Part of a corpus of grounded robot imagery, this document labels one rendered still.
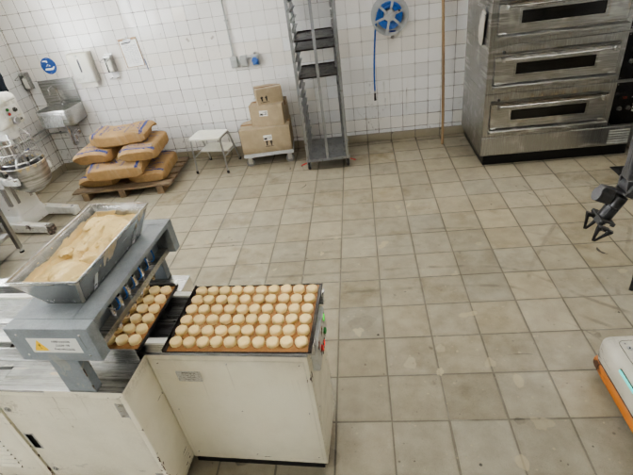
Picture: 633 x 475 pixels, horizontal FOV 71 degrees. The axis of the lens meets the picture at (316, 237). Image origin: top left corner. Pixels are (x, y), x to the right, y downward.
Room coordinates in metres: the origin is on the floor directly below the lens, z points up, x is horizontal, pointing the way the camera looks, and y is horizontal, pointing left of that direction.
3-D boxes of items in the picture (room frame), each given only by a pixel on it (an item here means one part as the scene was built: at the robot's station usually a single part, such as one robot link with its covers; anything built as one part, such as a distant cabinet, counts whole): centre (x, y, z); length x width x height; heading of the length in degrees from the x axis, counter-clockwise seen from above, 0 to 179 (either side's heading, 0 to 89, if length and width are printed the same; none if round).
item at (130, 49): (5.76, 1.84, 1.37); 0.27 x 0.02 x 0.40; 82
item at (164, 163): (5.17, 1.83, 0.19); 0.72 x 0.42 x 0.15; 176
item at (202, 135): (5.31, 1.09, 0.23); 0.45 x 0.45 x 0.46; 74
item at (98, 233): (1.54, 0.90, 1.28); 0.54 x 0.27 x 0.06; 168
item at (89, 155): (5.24, 2.38, 0.47); 0.72 x 0.42 x 0.17; 172
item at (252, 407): (1.43, 0.41, 0.45); 0.70 x 0.34 x 0.90; 78
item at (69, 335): (1.54, 0.90, 1.01); 0.72 x 0.33 x 0.34; 168
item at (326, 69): (5.01, -0.29, 1.05); 0.60 x 0.40 x 0.01; 175
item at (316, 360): (1.35, 0.05, 0.77); 0.24 x 0.04 x 0.14; 168
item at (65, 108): (5.73, 2.86, 0.93); 0.99 x 0.38 x 1.09; 82
